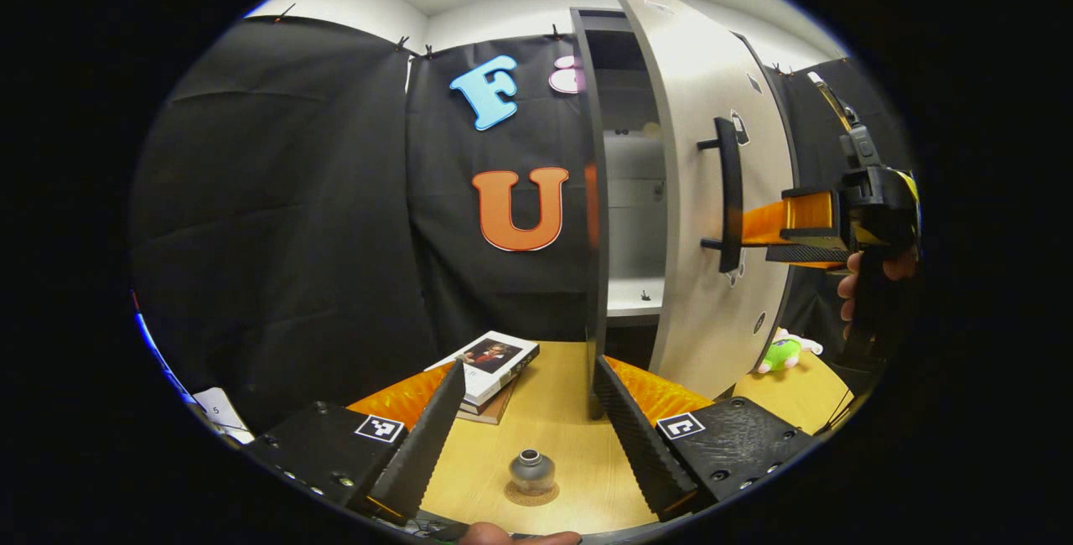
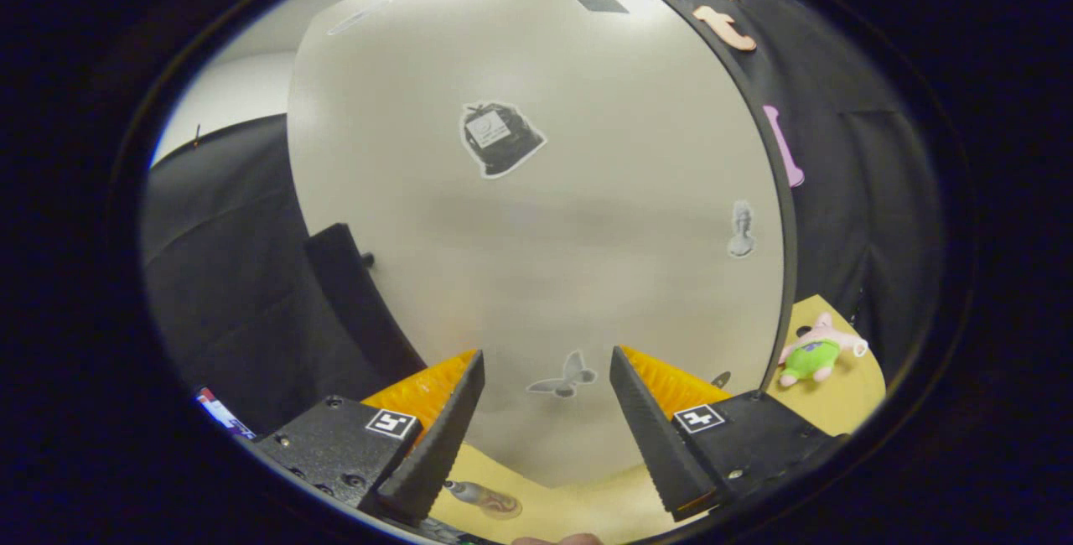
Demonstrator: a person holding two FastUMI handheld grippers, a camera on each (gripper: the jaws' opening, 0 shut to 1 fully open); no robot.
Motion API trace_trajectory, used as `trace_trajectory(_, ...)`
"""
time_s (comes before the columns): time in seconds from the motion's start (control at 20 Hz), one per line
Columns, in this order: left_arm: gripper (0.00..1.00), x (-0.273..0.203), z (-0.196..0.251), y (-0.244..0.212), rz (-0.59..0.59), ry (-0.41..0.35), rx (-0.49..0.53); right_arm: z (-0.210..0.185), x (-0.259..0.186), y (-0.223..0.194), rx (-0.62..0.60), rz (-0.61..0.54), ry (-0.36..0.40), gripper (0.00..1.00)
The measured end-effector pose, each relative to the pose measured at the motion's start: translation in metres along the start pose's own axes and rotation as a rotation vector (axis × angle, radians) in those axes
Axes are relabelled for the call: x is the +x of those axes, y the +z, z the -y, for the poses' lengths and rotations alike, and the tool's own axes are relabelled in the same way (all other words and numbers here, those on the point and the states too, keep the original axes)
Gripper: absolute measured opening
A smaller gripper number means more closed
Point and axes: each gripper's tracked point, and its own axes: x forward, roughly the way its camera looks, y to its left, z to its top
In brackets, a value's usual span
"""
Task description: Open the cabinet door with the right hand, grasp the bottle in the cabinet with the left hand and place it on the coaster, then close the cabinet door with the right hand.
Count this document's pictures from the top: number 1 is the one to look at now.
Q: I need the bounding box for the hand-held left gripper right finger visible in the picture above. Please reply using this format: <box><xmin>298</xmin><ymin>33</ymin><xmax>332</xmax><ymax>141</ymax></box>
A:
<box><xmin>594</xmin><ymin>354</ymin><xmax>816</xmax><ymax>522</ymax></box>

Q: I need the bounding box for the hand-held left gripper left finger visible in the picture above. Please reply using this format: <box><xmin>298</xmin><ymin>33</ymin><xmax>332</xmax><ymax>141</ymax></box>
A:
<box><xmin>243</xmin><ymin>359</ymin><xmax>466</xmax><ymax>527</ymax></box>

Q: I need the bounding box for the black cabinet door handle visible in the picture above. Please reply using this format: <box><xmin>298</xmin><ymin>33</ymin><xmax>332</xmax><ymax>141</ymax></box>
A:
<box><xmin>697</xmin><ymin>116</ymin><xmax>745</xmax><ymax>274</ymax></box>

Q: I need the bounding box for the round cork coaster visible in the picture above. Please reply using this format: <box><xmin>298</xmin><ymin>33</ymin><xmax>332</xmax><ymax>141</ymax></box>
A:
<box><xmin>503</xmin><ymin>480</ymin><xmax>561</xmax><ymax>507</ymax></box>

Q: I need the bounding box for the silver bottle with colourful label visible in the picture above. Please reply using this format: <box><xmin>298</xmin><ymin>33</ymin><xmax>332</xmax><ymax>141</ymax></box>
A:
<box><xmin>508</xmin><ymin>448</ymin><xmax>557</xmax><ymax>497</ymax></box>

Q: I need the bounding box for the grey cabinet door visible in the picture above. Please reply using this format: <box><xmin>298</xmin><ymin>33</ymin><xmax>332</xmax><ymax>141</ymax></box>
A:
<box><xmin>604</xmin><ymin>0</ymin><xmax>796</xmax><ymax>402</ymax></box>

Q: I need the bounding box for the white cabinet shelf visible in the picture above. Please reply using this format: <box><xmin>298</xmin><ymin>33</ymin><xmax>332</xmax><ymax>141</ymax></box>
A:
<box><xmin>605</xmin><ymin>277</ymin><xmax>665</xmax><ymax>317</ymax></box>

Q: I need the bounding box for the dark grey cabinet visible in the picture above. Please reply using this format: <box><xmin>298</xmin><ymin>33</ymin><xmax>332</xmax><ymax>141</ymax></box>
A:
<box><xmin>570</xmin><ymin>7</ymin><xmax>671</xmax><ymax>420</ymax></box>

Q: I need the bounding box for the thin white book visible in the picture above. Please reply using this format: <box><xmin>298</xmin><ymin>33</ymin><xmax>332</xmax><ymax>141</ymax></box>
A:
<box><xmin>459</xmin><ymin>390</ymin><xmax>516</xmax><ymax>417</ymax></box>

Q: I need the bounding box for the brown book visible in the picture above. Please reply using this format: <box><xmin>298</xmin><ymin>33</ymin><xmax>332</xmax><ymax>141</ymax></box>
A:
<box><xmin>457</xmin><ymin>381</ymin><xmax>519</xmax><ymax>427</ymax></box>

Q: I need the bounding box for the green and white plush toy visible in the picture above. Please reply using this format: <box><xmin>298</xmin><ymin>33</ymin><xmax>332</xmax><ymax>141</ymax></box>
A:
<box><xmin>757</xmin><ymin>328</ymin><xmax>825</xmax><ymax>376</ymax></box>

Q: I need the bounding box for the white portrait cover book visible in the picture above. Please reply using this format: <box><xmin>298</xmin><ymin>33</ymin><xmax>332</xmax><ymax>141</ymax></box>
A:
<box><xmin>425</xmin><ymin>330</ymin><xmax>541</xmax><ymax>407</ymax></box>

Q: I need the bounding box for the white paper sheet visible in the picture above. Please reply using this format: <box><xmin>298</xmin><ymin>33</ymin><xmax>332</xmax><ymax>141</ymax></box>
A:
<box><xmin>191</xmin><ymin>387</ymin><xmax>255</xmax><ymax>445</ymax></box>

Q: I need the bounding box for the black backdrop cloth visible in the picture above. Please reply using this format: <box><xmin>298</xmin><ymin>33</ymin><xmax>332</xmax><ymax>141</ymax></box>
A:
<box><xmin>130</xmin><ymin>15</ymin><xmax>919</xmax><ymax>437</ymax></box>

